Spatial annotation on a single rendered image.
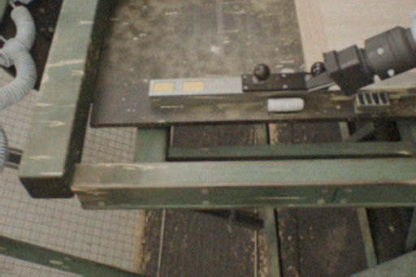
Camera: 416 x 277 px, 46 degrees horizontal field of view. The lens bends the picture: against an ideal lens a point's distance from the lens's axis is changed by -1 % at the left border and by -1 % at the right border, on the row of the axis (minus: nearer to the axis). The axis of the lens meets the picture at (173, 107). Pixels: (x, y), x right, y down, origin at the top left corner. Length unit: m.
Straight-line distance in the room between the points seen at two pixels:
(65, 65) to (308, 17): 0.65
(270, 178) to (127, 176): 0.29
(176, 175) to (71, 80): 0.34
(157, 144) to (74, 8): 0.44
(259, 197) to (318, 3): 0.61
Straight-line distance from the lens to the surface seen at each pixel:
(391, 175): 1.06
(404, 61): 0.99
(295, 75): 1.18
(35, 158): 1.05
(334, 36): 1.33
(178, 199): 1.06
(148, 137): 1.18
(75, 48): 1.23
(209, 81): 1.17
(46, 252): 1.56
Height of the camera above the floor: 2.03
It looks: 19 degrees down
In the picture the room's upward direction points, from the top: 72 degrees counter-clockwise
